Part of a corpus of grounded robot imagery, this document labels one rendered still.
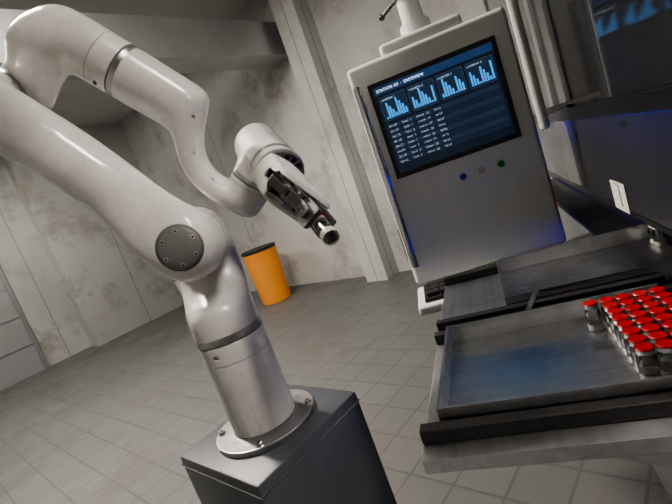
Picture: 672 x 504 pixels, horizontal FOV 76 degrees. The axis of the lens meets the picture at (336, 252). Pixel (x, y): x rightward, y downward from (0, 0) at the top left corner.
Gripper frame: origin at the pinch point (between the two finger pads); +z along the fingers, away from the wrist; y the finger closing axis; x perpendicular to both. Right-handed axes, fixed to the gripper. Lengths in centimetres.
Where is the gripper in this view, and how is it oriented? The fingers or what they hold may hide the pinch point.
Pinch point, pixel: (314, 217)
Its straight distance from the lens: 56.6
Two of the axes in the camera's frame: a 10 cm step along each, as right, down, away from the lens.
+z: 3.9, 5.0, -7.8
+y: -6.6, -4.4, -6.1
